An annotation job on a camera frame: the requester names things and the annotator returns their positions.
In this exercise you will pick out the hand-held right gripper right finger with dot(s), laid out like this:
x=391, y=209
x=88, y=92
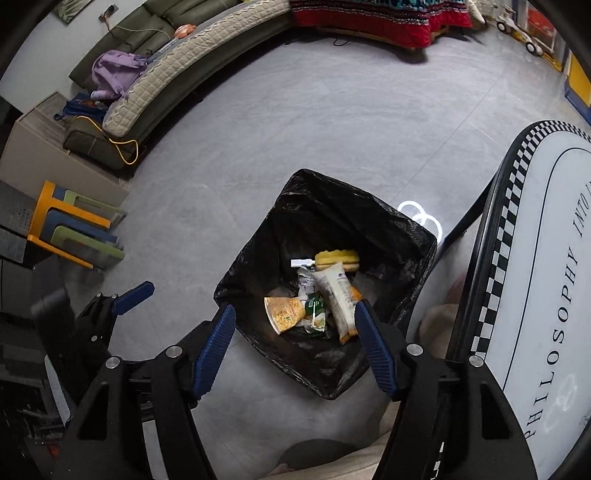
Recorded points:
x=376, y=350

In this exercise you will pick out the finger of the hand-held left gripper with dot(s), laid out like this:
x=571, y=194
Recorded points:
x=134, y=297

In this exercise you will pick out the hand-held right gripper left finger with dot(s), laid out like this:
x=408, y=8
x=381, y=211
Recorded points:
x=214, y=350

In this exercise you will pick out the white green snack packet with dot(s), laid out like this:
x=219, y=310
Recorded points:
x=337, y=300

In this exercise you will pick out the yellow cone wrapper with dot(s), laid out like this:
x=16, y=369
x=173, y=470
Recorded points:
x=284, y=316

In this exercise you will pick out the clear plastic cup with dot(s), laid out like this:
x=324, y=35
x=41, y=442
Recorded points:
x=305, y=281

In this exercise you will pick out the yellow sponge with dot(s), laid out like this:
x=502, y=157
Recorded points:
x=337, y=259

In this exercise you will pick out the white stick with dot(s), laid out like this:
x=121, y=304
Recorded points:
x=302, y=263

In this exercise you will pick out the black trash bag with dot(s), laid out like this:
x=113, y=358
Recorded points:
x=323, y=207

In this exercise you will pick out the green stool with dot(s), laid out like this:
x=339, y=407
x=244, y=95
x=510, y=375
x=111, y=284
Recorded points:
x=87, y=247
x=92, y=203

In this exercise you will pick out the blue stool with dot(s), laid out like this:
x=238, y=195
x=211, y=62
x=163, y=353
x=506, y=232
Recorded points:
x=78, y=228

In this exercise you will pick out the stacked colourful plastic stools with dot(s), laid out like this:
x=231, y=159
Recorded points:
x=41, y=203

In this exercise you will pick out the beige side cabinet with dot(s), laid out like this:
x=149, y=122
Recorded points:
x=46, y=157

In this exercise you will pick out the blue bag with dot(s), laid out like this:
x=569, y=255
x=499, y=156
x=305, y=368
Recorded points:
x=81, y=108

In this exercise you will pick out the purple backpack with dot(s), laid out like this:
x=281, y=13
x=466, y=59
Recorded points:
x=115, y=74

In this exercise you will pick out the beige quilted sofa cover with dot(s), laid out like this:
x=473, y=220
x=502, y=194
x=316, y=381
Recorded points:
x=184, y=60

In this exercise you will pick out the orange round toy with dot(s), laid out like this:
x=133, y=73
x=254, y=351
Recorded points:
x=183, y=30

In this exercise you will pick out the olive green sofa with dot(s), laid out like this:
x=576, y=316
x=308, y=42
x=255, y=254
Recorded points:
x=138, y=23

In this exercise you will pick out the red patterned blanket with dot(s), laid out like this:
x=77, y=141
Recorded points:
x=378, y=21

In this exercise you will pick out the white ride-on toy car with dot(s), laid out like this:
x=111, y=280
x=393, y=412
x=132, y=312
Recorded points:
x=519, y=27

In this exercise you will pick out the wall picture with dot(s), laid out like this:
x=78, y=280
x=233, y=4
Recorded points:
x=71, y=7

